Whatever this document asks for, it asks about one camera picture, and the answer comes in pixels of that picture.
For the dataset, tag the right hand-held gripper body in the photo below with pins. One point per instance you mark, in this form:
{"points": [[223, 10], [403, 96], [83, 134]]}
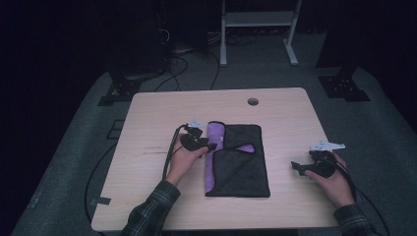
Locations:
{"points": [[323, 165]]}

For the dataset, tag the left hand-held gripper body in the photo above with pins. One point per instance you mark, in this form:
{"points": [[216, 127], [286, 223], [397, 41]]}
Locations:
{"points": [[193, 141]]}

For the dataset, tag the person's left hand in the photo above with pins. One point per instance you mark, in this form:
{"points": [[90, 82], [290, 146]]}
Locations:
{"points": [[183, 162]]}

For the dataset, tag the person's right hand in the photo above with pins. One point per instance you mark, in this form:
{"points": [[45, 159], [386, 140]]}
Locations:
{"points": [[337, 187]]}

